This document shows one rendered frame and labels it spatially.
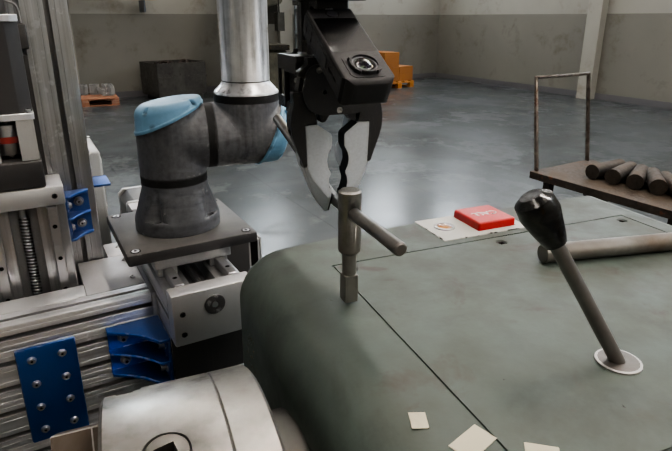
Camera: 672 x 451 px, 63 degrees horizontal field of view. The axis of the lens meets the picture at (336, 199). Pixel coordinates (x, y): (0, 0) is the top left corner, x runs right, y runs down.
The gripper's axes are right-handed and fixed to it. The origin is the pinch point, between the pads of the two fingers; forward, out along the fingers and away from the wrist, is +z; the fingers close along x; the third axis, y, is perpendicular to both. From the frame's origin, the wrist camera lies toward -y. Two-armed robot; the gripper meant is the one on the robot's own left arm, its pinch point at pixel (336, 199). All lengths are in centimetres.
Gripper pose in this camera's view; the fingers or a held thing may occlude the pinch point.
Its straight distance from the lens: 54.7
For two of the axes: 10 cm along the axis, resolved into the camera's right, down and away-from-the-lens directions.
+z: 0.0, 9.5, 3.2
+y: -3.8, -3.0, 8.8
